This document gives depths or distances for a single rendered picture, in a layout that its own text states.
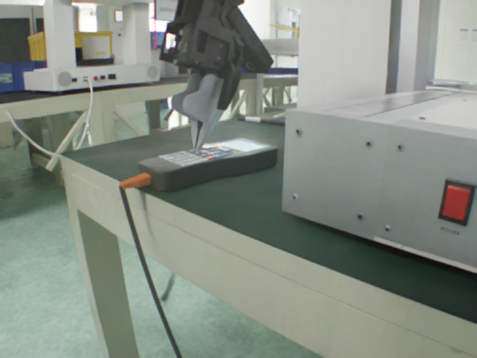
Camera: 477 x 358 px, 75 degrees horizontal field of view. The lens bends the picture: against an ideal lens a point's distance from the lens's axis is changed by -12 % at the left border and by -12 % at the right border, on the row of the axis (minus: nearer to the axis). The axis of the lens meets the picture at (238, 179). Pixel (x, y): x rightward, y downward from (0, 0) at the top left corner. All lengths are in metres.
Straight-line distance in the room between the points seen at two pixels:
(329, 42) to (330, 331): 0.65
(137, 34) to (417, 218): 2.21
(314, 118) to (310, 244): 0.10
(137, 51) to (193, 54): 1.93
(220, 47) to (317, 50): 0.42
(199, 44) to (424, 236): 0.33
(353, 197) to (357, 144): 0.04
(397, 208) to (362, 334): 0.10
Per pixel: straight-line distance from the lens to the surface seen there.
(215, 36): 0.45
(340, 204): 0.30
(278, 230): 0.32
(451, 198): 0.26
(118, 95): 2.19
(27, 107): 1.98
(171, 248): 0.41
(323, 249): 0.30
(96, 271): 0.72
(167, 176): 0.40
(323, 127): 0.29
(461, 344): 0.27
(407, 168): 0.27
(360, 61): 0.80
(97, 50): 2.38
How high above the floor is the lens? 0.90
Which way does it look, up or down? 19 degrees down
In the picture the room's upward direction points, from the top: straight up
